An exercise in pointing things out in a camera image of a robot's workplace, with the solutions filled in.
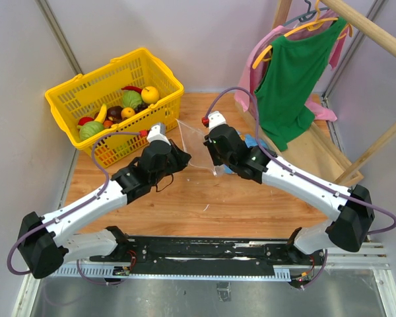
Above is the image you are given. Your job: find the clear dotted zip top bag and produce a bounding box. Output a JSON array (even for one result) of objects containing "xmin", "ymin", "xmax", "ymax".
[{"xmin": 177, "ymin": 120, "xmax": 225, "ymax": 176}]

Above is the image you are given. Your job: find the yellow toy banana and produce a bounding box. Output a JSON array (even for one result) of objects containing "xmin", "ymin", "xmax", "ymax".
[{"xmin": 94, "ymin": 104, "xmax": 108, "ymax": 123}]

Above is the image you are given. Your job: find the green toy cabbage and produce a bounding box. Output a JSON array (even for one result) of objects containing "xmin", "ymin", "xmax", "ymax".
[
  {"xmin": 79, "ymin": 121, "xmax": 104, "ymax": 141},
  {"xmin": 122, "ymin": 90, "xmax": 143, "ymax": 110}
]

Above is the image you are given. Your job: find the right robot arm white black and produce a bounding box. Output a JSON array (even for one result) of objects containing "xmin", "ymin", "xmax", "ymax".
[{"xmin": 204, "ymin": 123, "xmax": 374, "ymax": 264}]

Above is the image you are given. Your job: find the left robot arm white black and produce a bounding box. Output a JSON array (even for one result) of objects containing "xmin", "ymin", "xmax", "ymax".
[{"xmin": 17, "ymin": 140, "xmax": 191, "ymax": 279}]

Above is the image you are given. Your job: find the blue cartoon print cloth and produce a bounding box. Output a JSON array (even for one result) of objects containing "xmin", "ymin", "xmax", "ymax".
[{"xmin": 224, "ymin": 131, "xmax": 269, "ymax": 174}]

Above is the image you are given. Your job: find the dark toy grapes bunch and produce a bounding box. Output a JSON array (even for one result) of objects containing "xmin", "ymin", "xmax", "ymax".
[{"xmin": 134, "ymin": 103, "xmax": 149, "ymax": 114}]

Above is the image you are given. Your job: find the orange toy fruit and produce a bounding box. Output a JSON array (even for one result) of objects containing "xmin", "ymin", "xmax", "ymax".
[{"xmin": 121, "ymin": 107, "xmax": 136, "ymax": 120}]

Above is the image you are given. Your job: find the small orange toy tomato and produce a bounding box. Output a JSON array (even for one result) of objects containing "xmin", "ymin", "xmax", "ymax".
[{"xmin": 103, "ymin": 120, "xmax": 114, "ymax": 129}]

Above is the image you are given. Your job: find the yellow toy apple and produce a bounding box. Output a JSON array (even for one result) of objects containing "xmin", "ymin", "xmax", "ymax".
[{"xmin": 141, "ymin": 86, "xmax": 160, "ymax": 104}]

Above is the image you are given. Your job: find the dark purple toy fruit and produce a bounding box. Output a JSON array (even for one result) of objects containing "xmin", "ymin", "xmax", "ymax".
[{"xmin": 106, "ymin": 106, "xmax": 123, "ymax": 123}]

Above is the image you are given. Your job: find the red toy chili pepper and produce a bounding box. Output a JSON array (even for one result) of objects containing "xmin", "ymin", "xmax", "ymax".
[{"xmin": 121, "ymin": 86, "xmax": 142, "ymax": 94}]

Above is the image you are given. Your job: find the yellow plastic shopping basket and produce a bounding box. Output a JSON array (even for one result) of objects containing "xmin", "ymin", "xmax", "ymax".
[{"xmin": 45, "ymin": 48, "xmax": 184, "ymax": 168}]

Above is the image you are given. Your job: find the red toy apple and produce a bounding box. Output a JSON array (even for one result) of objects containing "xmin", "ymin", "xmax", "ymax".
[{"xmin": 77, "ymin": 116, "xmax": 94, "ymax": 129}]

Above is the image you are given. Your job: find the pink shirt on hanger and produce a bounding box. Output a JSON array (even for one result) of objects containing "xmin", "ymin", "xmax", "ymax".
[{"xmin": 234, "ymin": 21, "xmax": 345, "ymax": 122}]

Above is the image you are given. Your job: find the green shirt on hanger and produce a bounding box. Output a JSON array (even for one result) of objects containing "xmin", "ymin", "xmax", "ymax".
[{"xmin": 254, "ymin": 18, "xmax": 347, "ymax": 151}]

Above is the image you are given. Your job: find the yellow clothes hanger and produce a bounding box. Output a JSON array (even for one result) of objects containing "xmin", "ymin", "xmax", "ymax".
[{"xmin": 251, "ymin": 1, "xmax": 338, "ymax": 69}]

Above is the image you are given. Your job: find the grey clothes hanger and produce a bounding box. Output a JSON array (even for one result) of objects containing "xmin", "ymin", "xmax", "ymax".
[{"xmin": 283, "ymin": 0, "xmax": 329, "ymax": 26}]

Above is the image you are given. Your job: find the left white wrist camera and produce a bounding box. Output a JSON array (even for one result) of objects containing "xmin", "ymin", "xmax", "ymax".
[{"xmin": 147, "ymin": 122, "xmax": 170, "ymax": 144}]

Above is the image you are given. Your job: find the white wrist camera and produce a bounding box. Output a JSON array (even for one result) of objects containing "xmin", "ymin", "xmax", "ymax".
[
  {"xmin": 147, "ymin": 122, "xmax": 170, "ymax": 144},
  {"xmin": 208, "ymin": 111, "xmax": 226, "ymax": 131}
]

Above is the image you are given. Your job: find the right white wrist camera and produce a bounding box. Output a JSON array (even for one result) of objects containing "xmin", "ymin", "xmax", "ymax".
[{"xmin": 208, "ymin": 111, "xmax": 226, "ymax": 131}]

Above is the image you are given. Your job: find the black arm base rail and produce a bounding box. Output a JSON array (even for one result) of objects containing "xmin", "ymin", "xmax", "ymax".
[{"xmin": 89, "ymin": 236, "xmax": 324, "ymax": 277}]

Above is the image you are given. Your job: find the wooden clothes rack frame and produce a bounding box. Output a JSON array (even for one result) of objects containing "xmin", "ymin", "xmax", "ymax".
[{"xmin": 234, "ymin": 0, "xmax": 396, "ymax": 188}]

